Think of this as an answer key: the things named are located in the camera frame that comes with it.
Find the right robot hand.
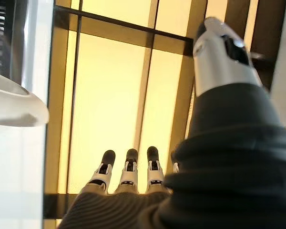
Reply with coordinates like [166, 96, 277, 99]
[58, 17, 286, 229]

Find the white round plate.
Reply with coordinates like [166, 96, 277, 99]
[0, 70, 50, 127]

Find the stainless steel sink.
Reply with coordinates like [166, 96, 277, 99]
[3, 0, 31, 93]

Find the yellow window with dark frame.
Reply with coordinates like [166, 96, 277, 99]
[44, 0, 286, 229]

